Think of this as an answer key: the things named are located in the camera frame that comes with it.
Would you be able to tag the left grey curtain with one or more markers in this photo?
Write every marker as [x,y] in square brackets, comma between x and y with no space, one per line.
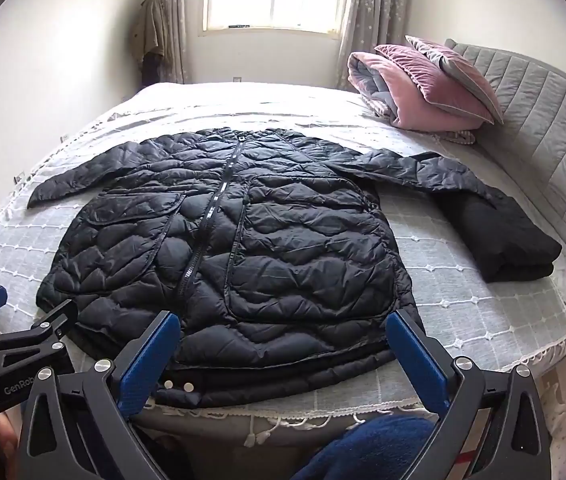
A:
[175,28]

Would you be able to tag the right grey curtain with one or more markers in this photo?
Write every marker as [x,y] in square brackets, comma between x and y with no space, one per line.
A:
[364,25]

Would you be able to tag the black quilted puffer jacket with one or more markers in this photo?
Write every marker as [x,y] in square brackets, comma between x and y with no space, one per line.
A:
[271,248]

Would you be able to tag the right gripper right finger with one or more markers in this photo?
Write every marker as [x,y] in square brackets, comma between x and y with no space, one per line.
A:
[514,444]

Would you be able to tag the pink grey folded blanket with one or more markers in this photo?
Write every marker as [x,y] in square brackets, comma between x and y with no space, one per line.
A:
[392,95]

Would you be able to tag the pink velvet pillow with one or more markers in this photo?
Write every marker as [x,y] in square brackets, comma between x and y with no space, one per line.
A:
[435,86]

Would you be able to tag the folded black garment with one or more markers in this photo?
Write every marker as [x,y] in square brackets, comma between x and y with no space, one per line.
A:
[505,244]

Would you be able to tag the grey quilted headboard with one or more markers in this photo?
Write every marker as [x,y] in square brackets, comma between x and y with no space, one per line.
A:
[530,145]

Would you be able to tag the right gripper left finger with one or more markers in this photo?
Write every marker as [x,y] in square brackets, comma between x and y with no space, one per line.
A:
[77,426]

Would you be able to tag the dark blue fuzzy clothing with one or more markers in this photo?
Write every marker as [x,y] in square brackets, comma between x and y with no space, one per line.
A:
[382,448]

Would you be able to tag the hanging beige coat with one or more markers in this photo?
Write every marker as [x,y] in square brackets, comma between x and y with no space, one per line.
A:
[148,41]

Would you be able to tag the grey curtain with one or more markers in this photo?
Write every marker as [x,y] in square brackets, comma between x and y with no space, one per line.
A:
[175,28]
[364,25]

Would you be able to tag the grey pink pillow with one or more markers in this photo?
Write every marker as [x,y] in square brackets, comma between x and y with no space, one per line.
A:
[461,70]

